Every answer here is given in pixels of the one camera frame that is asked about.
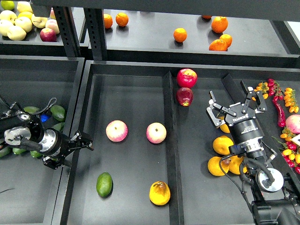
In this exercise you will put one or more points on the left pink apple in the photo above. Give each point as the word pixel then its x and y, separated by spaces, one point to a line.
pixel 116 131

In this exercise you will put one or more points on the yellow pear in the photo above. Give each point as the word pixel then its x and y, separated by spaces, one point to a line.
pixel 217 166
pixel 159 193

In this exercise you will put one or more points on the black left tray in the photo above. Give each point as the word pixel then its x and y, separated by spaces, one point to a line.
pixel 31 193

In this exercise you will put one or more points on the orange on shelf centre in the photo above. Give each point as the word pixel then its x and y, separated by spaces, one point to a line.
pixel 180 35

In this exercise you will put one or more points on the front orange on shelf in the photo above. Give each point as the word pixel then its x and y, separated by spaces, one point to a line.
pixel 218 45

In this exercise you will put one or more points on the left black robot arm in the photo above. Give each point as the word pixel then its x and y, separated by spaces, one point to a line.
pixel 24 130

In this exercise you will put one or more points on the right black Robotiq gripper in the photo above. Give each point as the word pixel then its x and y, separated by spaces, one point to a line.
pixel 244 128

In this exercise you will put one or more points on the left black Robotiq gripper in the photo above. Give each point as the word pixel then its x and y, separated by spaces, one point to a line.
pixel 55 146

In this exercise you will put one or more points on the red chili pepper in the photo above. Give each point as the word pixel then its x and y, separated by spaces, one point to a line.
pixel 280 112

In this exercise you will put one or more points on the large orange on shelf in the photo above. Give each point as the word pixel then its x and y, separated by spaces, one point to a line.
pixel 219 24

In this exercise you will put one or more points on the dark red apple on shelf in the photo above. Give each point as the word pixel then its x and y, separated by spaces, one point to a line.
pixel 48 35

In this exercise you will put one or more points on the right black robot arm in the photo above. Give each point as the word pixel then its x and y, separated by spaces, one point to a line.
pixel 276 198

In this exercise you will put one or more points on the black centre tray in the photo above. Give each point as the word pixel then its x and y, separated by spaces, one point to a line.
pixel 140 94

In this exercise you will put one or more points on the black tray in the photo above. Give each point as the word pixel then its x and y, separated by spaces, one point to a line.
pixel 140 94
pixel 31 193

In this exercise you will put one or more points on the green avocado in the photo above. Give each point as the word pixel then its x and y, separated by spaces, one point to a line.
pixel 104 184

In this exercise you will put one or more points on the pink apple at right edge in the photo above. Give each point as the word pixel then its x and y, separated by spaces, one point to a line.
pixel 293 123

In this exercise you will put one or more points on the bright red apple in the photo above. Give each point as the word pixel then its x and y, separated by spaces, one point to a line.
pixel 187 78

